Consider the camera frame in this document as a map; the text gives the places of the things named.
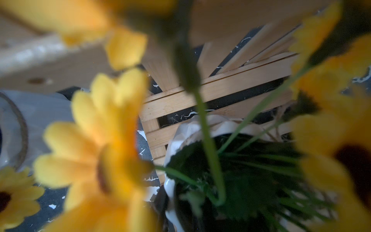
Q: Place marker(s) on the sunflower pot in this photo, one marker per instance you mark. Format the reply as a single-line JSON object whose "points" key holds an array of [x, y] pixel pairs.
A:
{"points": [[303, 154], [27, 205]]}

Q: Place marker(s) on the wooden two-tier plant shelf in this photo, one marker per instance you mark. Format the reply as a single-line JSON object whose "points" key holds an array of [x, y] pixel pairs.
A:
{"points": [[42, 64]]}

